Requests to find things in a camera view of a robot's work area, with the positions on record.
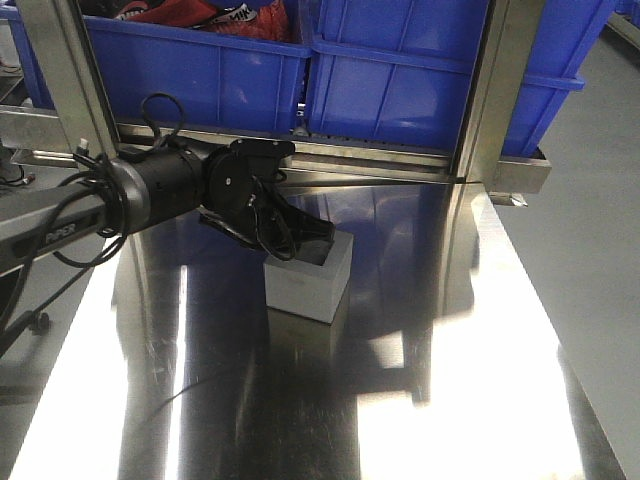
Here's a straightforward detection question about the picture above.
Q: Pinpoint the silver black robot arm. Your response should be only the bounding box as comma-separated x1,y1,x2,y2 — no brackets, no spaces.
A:
1,137,335,274

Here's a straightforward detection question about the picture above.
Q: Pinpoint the gray square foam base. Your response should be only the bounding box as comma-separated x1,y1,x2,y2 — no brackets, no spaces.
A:
263,230,354,324

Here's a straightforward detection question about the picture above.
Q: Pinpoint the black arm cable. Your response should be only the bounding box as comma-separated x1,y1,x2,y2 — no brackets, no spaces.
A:
0,92,296,351

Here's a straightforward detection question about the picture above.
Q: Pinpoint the black office chair base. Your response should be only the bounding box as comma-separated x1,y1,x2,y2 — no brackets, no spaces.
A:
0,269,52,359

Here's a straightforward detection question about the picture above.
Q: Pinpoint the red and black clothing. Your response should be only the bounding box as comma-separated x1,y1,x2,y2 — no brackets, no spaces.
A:
114,1,292,42

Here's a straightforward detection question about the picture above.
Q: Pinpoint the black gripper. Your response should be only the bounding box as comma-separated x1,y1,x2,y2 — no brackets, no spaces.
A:
198,190,335,265

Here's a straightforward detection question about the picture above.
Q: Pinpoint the blue bin with red items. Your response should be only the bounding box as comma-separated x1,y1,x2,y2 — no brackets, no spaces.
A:
85,1,311,134

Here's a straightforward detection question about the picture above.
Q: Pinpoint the blue plastic bin centre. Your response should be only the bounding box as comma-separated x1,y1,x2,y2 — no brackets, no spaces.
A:
299,1,595,157

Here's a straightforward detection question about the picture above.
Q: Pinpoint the stainless steel rack frame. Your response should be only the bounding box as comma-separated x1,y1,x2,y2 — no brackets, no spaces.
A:
1,1,551,205

